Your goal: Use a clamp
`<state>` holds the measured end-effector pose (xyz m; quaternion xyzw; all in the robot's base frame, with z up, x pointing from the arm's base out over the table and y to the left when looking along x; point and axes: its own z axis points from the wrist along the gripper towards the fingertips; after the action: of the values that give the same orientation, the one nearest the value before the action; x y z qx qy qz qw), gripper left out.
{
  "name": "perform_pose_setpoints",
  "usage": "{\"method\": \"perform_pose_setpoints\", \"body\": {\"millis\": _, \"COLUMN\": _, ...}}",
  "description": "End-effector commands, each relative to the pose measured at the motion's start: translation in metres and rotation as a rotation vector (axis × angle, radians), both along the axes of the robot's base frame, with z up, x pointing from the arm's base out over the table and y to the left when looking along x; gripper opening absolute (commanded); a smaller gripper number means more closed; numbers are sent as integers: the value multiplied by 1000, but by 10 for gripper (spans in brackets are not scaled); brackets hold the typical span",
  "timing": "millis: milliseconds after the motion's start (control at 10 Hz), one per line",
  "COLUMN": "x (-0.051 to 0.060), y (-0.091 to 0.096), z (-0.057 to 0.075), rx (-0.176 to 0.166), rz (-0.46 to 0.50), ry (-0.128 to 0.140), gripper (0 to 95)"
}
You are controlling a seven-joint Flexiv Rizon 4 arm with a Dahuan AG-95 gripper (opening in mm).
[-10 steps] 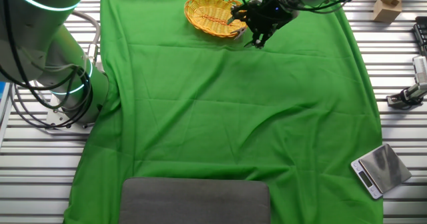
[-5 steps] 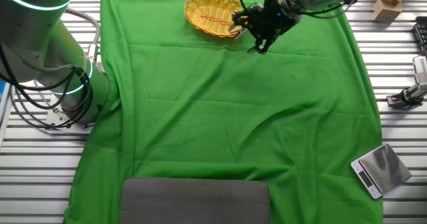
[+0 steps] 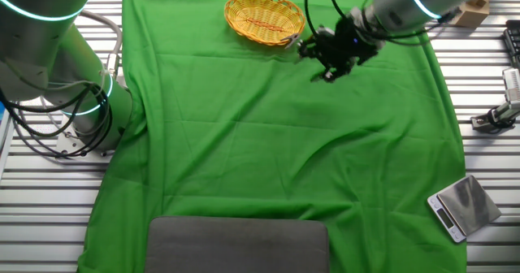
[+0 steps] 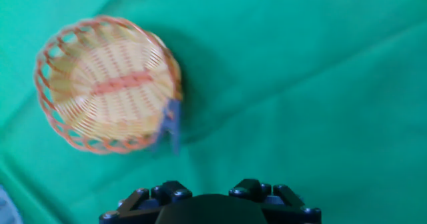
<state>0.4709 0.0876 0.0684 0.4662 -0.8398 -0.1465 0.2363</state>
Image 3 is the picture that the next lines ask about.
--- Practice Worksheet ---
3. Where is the grey foam pad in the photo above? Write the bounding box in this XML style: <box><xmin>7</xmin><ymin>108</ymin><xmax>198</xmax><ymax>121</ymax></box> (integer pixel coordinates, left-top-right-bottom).
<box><xmin>145</xmin><ymin>215</ymin><xmax>330</xmax><ymax>273</ymax></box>

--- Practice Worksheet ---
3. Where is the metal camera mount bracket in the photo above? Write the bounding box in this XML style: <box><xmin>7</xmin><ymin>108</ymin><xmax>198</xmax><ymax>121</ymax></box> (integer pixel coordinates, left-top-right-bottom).
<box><xmin>470</xmin><ymin>100</ymin><xmax>520</xmax><ymax>135</ymax></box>

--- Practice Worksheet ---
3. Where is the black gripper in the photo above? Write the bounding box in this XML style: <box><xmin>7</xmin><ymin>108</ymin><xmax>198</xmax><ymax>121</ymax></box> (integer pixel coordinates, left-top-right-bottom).
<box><xmin>296</xmin><ymin>15</ymin><xmax>382</xmax><ymax>84</ymax></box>

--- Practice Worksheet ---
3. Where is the yellow wicker basket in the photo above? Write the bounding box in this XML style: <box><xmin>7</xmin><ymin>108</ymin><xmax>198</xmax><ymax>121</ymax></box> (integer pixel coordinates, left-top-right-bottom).
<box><xmin>223</xmin><ymin>0</ymin><xmax>306</xmax><ymax>47</ymax></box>

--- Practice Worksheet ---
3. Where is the black camera cable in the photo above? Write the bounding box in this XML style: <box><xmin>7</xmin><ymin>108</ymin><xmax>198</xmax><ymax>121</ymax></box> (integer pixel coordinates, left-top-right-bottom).
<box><xmin>303</xmin><ymin>0</ymin><xmax>322</xmax><ymax>38</ymax></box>

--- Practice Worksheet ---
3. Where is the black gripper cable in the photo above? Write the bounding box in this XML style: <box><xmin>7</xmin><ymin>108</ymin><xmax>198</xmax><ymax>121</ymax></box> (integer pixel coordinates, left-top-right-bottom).
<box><xmin>327</xmin><ymin>0</ymin><xmax>460</xmax><ymax>41</ymax></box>

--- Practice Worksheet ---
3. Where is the white grey camera device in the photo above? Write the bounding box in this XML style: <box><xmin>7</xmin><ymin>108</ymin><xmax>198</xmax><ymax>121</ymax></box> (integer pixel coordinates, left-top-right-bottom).
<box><xmin>501</xmin><ymin>67</ymin><xmax>520</xmax><ymax>102</ymax></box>

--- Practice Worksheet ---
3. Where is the black base cable bundle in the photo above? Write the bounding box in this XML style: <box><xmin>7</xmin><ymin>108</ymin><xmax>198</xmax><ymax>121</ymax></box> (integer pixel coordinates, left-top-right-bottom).
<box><xmin>0</xmin><ymin>84</ymin><xmax>115</xmax><ymax>158</ymax></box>

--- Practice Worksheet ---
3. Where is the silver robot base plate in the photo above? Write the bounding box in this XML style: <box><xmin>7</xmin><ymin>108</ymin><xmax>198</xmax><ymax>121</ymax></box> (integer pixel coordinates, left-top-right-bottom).
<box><xmin>54</xmin><ymin>116</ymin><xmax>115</xmax><ymax>159</ymax></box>

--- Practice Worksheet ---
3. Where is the green cloth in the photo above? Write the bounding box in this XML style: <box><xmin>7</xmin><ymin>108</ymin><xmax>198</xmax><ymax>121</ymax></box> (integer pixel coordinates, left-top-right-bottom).
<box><xmin>76</xmin><ymin>0</ymin><xmax>467</xmax><ymax>273</ymax></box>

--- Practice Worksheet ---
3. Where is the black keyboard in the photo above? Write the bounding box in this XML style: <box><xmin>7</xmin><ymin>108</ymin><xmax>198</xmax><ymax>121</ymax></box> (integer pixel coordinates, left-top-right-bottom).
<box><xmin>502</xmin><ymin>19</ymin><xmax>520</xmax><ymax>69</ymax></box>

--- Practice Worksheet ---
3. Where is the silver digital kitchen scale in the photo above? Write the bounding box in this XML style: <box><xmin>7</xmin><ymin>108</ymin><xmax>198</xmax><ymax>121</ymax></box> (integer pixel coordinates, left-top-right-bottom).
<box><xmin>426</xmin><ymin>174</ymin><xmax>503</xmax><ymax>244</ymax></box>

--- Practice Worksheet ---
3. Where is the wooden block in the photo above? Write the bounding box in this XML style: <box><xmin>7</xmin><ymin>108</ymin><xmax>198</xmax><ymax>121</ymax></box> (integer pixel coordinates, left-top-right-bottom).
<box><xmin>450</xmin><ymin>0</ymin><xmax>491</xmax><ymax>29</ymax></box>

